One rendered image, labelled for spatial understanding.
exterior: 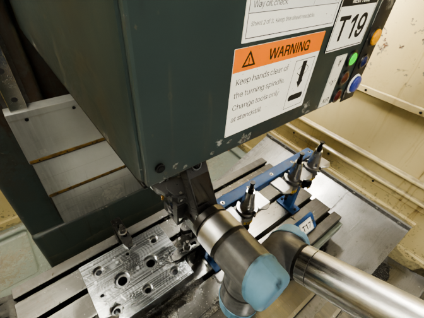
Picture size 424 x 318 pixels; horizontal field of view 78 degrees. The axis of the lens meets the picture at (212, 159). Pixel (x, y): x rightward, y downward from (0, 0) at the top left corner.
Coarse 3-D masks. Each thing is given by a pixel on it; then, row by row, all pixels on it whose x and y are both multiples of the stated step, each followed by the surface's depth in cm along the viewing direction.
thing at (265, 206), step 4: (256, 192) 83; (256, 196) 82; (260, 196) 82; (256, 200) 80; (260, 200) 80; (264, 200) 81; (268, 200) 81; (260, 204) 79; (264, 204) 79; (268, 204) 79; (260, 208) 78; (264, 208) 78
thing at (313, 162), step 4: (316, 148) 90; (316, 152) 89; (320, 152) 88; (312, 156) 91; (316, 156) 90; (320, 156) 89; (308, 160) 93; (312, 160) 91; (316, 160) 90; (320, 160) 91; (308, 164) 93; (312, 164) 91; (316, 164) 91
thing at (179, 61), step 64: (64, 0) 25; (128, 0) 17; (192, 0) 20; (64, 64) 36; (128, 64) 20; (192, 64) 23; (320, 64) 37; (128, 128) 24; (192, 128) 28; (256, 128) 36
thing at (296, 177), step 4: (296, 160) 84; (296, 164) 83; (300, 164) 83; (292, 168) 85; (296, 168) 84; (300, 168) 84; (288, 172) 87; (292, 172) 85; (296, 172) 85; (300, 172) 85; (288, 176) 87; (292, 176) 86; (296, 176) 85; (300, 176) 86; (292, 180) 87; (296, 180) 86
